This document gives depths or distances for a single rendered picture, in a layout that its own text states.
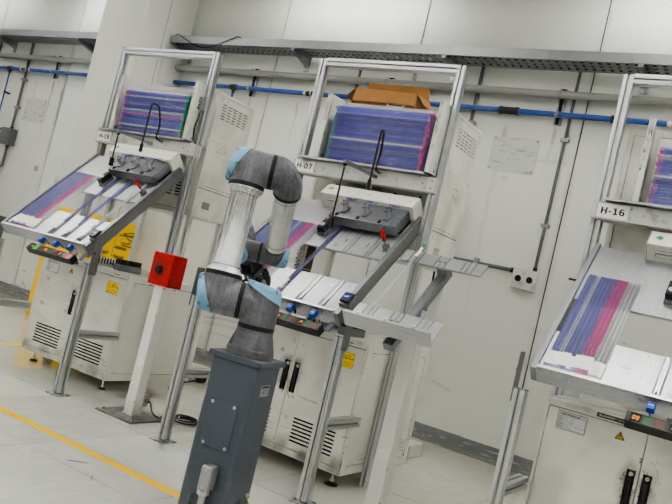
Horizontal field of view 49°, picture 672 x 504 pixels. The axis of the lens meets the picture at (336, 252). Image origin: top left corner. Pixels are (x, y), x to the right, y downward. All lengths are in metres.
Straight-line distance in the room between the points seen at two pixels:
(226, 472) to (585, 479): 1.25
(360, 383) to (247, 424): 0.91
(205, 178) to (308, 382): 1.51
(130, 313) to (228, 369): 1.79
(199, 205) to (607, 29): 2.64
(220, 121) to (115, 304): 1.17
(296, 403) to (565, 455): 1.15
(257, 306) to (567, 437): 1.22
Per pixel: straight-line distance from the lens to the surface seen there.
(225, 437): 2.33
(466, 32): 5.19
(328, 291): 2.96
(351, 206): 3.36
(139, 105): 4.42
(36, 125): 7.71
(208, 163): 4.26
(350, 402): 3.14
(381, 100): 3.87
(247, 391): 2.28
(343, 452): 3.17
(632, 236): 3.16
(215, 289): 2.31
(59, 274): 4.38
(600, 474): 2.81
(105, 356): 4.05
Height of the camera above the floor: 0.85
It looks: 2 degrees up
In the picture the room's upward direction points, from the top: 14 degrees clockwise
